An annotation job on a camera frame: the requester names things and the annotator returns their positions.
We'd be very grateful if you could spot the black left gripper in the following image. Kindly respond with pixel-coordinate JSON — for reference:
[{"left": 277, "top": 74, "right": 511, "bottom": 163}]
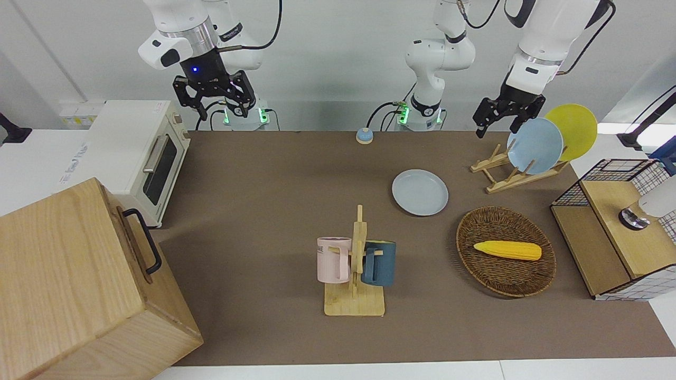
[{"left": 473, "top": 74, "right": 546, "bottom": 139}]

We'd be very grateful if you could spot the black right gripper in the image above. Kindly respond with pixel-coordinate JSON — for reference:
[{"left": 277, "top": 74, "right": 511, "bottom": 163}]
[{"left": 173, "top": 47, "right": 258, "bottom": 121}]

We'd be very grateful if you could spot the gray plate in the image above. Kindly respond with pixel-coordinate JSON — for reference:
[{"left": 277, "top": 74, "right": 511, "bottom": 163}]
[{"left": 392, "top": 169, "right": 449, "bottom": 217}]

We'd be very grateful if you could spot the light blue plate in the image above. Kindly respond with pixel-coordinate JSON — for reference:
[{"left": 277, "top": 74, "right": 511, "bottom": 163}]
[{"left": 507, "top": 117, "right": 565, "bottom": 175}]

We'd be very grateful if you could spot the wooden plate rack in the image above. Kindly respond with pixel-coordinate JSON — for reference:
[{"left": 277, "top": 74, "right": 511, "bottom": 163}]
[{"left": 470, "top": 138, "right": 570, "bottom": 194}]

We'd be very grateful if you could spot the yellow plate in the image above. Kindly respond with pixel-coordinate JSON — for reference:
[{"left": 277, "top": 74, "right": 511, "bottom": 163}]
[{"left": 544, "top": 103, "right": 598, "bottom": 162}]

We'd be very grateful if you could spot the white toaster oven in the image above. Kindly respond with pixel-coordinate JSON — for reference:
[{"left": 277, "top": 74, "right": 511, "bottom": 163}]
[{"left": 58, "top": 99, "right": 192, "bottom": 229}]

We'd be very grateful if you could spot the brown table mat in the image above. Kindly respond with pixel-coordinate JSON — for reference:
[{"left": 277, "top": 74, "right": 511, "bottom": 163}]
[{"left": 158, "top": 131, "right": 676, "bottom": 366}]

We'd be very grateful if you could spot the yellow corn cob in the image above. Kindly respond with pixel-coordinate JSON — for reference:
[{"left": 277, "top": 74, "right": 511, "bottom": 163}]
[{"left": 473, "top": 241, "right": 542, "bottom": 261}]

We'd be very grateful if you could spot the brown wicker basket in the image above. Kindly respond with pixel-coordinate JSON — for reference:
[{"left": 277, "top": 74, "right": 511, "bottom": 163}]
[{"left": 456, "top": 206, "right": 557, "bottom": 299}]

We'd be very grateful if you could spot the blue object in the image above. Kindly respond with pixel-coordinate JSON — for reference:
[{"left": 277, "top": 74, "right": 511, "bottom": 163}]
[{"left": 649, "top": 136, "right": 676, "bottom": 176}]

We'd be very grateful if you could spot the white cylinder with metal cap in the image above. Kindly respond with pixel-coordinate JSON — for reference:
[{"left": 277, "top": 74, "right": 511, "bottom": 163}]
[{"left": 619, "top": 174, "right": 676, "bottom": 231}]

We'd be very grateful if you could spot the dark blue mug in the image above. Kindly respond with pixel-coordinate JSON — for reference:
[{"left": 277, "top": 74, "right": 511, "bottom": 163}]
[{"left": 362, "top": 240, "right": 397, "bottom": 287}]

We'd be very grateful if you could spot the pink mug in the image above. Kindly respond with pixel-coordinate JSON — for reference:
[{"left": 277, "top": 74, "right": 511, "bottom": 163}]
[{"left": 317, "top": 236, "right": 353, "bottom": 283}]

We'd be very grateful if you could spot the wooden drawer box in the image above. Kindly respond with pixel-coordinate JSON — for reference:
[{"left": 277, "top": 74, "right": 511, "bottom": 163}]
[{"left": 0, "top": 177, "right": 204, "bottom": 380}]

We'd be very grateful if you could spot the small wooden block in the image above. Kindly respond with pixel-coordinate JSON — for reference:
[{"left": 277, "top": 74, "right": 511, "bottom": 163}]
[{"left": 324, "top": 205, "right": 386, "bottom": 317}]

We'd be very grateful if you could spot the black base cable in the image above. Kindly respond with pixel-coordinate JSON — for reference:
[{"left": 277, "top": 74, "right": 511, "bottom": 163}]
[
  {"left": 195, "top": 99, "right": 228, "bottom": 131},
  {"left": 367, "top": 101, "right": 407, "bottom": 131}
]

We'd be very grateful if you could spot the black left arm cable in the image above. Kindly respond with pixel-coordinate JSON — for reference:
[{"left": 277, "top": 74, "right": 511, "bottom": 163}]
[{"left": 457, "top": 0, "right": 501, "bottom": 30}]

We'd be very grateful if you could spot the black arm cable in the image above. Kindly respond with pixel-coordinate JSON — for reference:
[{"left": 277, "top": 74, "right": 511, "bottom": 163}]
[
  {"left": 217, "top": 0, "right": 283, "bottom": 53},
  {"left": 457, "top": 0, "right": 501, "bottom": 30}
]

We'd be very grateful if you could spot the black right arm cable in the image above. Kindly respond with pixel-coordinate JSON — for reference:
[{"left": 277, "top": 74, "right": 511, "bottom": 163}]
[{"left": 217, "top": 0, "right": 283, "bottom": 53}]

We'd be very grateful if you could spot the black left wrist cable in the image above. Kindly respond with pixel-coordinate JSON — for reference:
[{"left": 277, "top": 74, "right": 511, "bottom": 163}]
[{"left": 557, "top": 0, "right": 617, "bottom": 74}]

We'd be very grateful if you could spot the black camera stand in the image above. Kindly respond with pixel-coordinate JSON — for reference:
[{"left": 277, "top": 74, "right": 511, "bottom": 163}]
[
  {"left": 617, "top": 84, "right": 676, "bottom": 151},
  {"left": 0, "top": 112, "right": 32, "bottom": 144}
]

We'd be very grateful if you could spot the wire shelf with wooden boards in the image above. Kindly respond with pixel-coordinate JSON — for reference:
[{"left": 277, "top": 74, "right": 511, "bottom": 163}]
[{"left": 550, "top": 158, "right": 676, "bottom": 301}]

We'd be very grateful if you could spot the black drawer handle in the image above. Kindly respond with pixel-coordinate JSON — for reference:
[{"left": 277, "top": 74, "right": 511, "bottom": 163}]
[{"left": 123, "top": 208, "right": 162, "bottom": 275}]

